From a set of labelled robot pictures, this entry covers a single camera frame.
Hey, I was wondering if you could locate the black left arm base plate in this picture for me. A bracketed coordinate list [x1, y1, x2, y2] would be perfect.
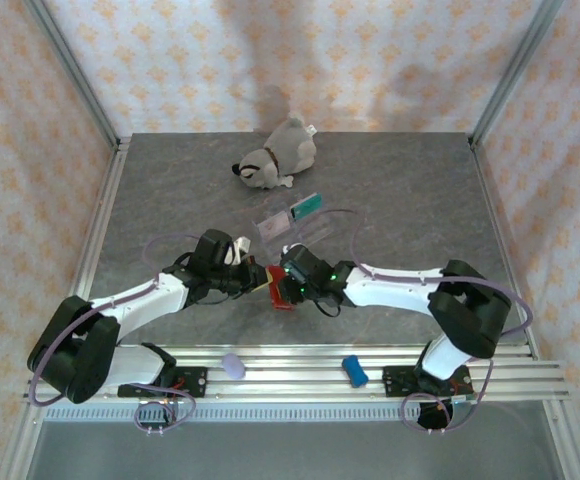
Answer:
[117, 366, 209, 400]

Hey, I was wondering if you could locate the grey white plush dog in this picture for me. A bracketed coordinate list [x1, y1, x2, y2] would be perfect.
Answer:
[229, 112, 320, 191]

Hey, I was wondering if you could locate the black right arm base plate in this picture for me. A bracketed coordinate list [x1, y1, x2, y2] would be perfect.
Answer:
[382, 364, 473, 400]

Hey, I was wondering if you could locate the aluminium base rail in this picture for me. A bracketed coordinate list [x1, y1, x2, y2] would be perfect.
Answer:
[22, 344, 571, 404]

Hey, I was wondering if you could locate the clear acrylic card stand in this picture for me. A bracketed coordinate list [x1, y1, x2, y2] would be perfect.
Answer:
[249, 197, 339, 247]

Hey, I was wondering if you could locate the grey slotted cable duct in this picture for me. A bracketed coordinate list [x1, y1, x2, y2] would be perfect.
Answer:
[44, 405, 421, 422]

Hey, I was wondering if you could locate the green card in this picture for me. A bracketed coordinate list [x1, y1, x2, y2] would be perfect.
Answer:
[289, 192, 325, 222]

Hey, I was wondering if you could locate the aluminium frame post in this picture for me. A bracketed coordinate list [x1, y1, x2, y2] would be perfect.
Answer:
[469, 0, 569, 149]
[22, 0, 121, 146]

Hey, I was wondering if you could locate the lavender oval lump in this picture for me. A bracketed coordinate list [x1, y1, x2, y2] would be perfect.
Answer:
[221, 352, 247, 380]

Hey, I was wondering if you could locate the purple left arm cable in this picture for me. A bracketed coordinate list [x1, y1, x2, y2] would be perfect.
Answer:
[27, 233, 206, 434]

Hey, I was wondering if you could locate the aluminium side rail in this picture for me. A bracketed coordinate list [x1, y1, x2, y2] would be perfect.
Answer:
[468, 134, 541, 361]
[67, 134, 132, 351]

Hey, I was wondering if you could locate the red framed card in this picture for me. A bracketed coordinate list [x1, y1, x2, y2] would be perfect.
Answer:
[267, 263, 297, 312]

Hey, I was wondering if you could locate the blue foam block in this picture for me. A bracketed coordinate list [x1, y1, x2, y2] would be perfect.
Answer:
[341, 353, 370, 389]

